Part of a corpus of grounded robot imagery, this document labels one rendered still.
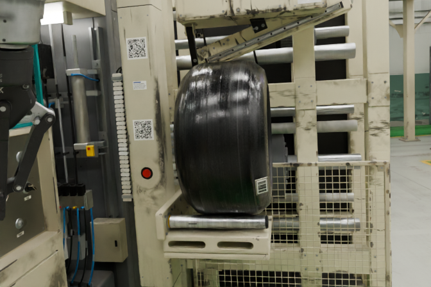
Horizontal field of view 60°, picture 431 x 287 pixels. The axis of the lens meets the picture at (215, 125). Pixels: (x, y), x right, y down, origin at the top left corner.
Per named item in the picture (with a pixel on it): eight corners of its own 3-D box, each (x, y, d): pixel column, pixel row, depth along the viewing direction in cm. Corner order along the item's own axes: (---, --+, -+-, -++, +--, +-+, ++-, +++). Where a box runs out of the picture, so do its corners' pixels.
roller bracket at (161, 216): (156, 241, 126) (154, 213, 125) (186, 204, 165) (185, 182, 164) (166, 241, 126) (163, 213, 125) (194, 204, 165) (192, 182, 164)
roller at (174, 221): (166, 229, 129) (165, 217, 129) (170, 225, 134) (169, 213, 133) (268, 230, 123) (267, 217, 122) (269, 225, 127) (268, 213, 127)
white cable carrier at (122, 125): (122, 201, 141) (111, 73, 136) (127, 197, 145) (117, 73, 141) (133, 201, 140) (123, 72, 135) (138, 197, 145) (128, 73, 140)
